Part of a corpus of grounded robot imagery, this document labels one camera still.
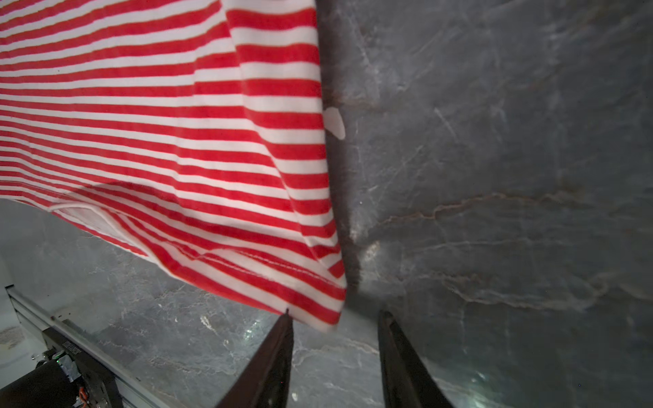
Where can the red white striped tank top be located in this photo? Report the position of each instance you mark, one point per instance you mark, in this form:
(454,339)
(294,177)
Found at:
(190,133)

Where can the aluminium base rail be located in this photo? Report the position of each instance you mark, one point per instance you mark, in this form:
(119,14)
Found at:
(113,384)

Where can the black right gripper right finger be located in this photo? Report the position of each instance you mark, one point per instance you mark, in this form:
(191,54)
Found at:
(406,381)

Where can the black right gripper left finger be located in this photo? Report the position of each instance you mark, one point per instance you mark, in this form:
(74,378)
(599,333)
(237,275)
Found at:
(265,380)

